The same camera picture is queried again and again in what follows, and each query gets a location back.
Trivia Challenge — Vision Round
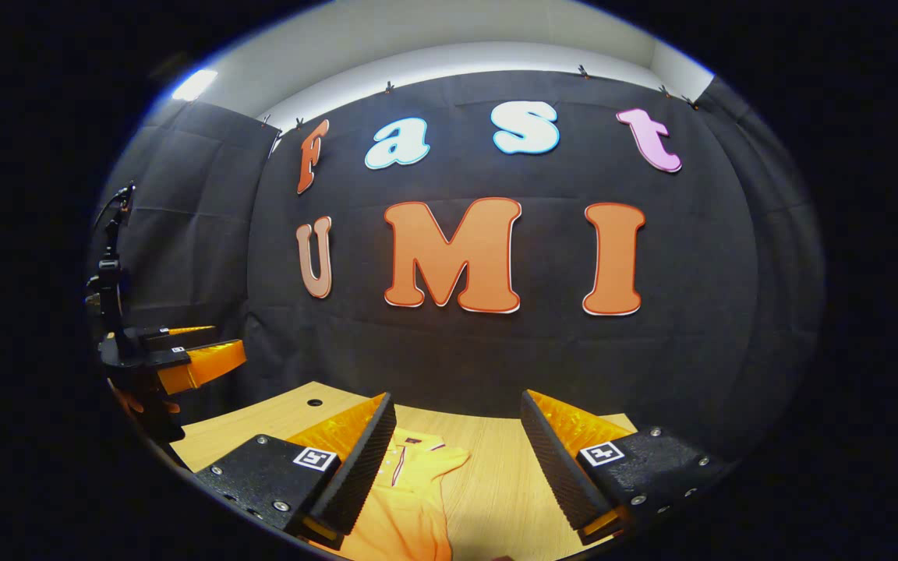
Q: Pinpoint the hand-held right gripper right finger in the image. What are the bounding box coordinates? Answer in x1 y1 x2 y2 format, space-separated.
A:
521 390 730 546

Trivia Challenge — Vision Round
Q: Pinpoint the black backdrop cloth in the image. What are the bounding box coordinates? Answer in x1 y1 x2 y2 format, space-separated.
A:
90 70 824 468

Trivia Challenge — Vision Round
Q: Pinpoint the orange T-shirt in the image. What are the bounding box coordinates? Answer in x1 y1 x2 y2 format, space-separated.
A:
316 429 472 561

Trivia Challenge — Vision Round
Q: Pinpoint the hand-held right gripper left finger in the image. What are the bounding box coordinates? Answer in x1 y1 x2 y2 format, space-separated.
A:
196 392 398 546

